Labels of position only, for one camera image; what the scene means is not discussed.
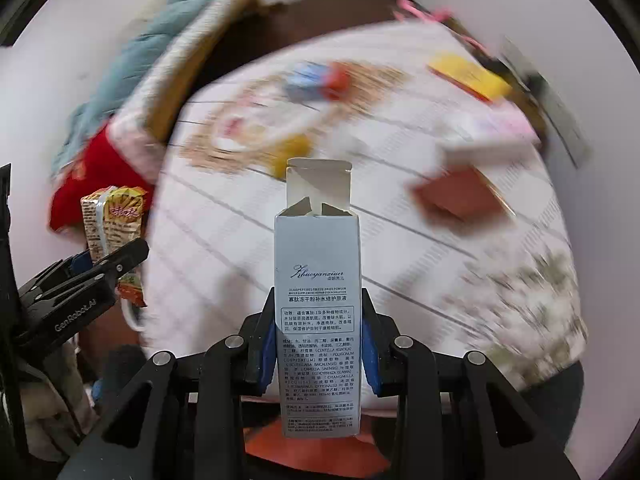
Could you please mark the teal duvet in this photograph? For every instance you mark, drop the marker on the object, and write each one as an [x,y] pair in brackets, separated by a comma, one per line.
[150,35]

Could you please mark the white floral printed tablecloth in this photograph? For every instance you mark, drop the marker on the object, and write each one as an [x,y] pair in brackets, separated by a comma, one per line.
[240,240]

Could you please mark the orange yellow snack packet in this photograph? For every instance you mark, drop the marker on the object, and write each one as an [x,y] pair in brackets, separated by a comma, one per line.
[117,215]

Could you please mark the pink packet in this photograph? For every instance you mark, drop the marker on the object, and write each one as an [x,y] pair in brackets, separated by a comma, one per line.
[505,125]

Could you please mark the blue red packet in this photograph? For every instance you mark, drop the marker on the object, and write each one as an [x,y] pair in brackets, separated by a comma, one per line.
[317,80]

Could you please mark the person's black trouser leg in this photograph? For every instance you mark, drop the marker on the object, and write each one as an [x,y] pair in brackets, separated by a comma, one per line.
[550,400]
[120,370]

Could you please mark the red brown box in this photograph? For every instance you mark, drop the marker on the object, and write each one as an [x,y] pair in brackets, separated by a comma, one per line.
[460,200]

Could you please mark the yellow box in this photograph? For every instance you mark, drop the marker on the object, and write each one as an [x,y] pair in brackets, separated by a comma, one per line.
[470,77]

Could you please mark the white box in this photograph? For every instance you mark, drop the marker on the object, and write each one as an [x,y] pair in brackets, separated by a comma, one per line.
[487,152]

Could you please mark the red blanket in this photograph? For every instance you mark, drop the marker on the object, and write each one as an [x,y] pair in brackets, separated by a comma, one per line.
[95,175]

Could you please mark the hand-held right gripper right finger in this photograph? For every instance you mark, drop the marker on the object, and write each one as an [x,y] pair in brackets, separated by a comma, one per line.
[372,360]

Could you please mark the silver grey paper carton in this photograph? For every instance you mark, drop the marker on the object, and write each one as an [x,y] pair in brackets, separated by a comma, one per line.
[317,260]

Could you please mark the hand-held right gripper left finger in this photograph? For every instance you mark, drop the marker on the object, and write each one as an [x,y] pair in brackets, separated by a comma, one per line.
[265,355]

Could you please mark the pink plastic object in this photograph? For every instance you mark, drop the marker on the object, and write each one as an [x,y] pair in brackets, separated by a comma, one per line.
[420,10]

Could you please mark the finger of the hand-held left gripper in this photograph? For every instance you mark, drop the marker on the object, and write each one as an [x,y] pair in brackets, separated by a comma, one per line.
[122,260]
[80,261]

